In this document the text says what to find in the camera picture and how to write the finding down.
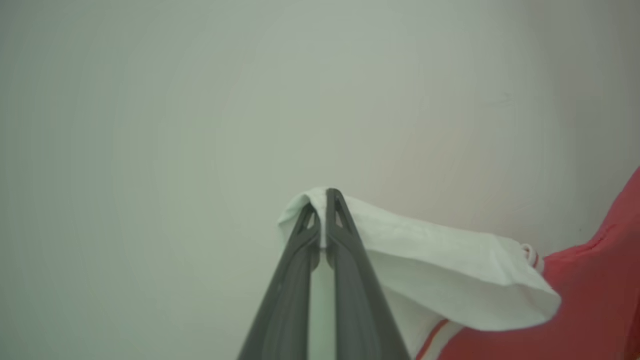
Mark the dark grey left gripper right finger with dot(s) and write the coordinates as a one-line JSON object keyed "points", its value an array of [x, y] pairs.
{"points": [[357, 310]]}

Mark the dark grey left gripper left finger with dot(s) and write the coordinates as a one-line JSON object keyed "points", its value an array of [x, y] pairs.
{"points": [[285, 310]]}

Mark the red and white jersey shirt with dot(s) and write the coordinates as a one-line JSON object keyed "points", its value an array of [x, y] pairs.
{"points": [[450, 270]]}

